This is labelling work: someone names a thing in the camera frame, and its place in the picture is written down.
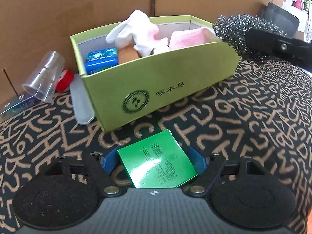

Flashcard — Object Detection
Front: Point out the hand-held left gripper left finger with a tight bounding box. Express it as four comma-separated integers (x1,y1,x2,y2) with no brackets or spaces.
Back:
44,145,128,197

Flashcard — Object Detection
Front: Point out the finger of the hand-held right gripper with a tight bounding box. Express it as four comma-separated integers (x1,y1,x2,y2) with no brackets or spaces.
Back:
245,28,312,67

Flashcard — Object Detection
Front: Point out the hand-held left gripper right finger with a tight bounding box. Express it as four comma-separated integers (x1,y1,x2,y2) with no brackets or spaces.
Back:
186,146,267,197

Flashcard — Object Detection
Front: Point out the small green box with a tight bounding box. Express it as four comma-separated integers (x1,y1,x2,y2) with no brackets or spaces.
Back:
117,129,199,189

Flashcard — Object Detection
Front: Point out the steel wool scrubber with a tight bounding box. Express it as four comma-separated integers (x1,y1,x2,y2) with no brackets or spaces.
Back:
212,14,287,59

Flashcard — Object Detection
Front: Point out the light green cardboard box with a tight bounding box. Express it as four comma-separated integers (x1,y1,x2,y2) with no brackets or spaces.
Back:
70,15,241,132

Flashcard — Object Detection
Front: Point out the pink cloth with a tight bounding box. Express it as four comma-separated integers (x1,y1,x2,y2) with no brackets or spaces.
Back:
169,27,220,51

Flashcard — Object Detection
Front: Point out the brown round object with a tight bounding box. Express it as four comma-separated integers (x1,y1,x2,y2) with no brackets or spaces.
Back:
117,43,141,64

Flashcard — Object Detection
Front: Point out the white plush toy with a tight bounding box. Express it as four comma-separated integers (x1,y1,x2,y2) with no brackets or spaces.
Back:
105,9,170,57

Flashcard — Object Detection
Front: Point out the black plastic device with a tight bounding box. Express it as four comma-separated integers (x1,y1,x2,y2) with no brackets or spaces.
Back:
259,2,300,38

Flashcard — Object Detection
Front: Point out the translucent plastic case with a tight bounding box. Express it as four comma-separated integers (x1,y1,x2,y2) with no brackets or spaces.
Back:
70,74,95,125

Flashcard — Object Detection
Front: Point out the black letter-print cloth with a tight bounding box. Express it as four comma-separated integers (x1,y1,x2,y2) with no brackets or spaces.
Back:
0,55,312,234

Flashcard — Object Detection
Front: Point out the red tape roll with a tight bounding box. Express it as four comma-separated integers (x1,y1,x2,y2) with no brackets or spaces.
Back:
55,68,74,93

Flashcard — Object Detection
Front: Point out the blue box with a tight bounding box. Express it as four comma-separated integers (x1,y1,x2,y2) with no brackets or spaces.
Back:
84,47,119,76

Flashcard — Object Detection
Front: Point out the clear plastic cup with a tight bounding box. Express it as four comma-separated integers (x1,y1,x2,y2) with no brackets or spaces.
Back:
21,51,65,103

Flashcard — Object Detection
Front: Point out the dark iridescent box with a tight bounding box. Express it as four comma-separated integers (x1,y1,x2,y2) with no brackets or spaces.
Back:
0,92,41,122

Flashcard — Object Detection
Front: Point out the large brown cardboard sheet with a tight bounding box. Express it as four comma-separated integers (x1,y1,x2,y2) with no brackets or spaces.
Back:
0,0,286,106

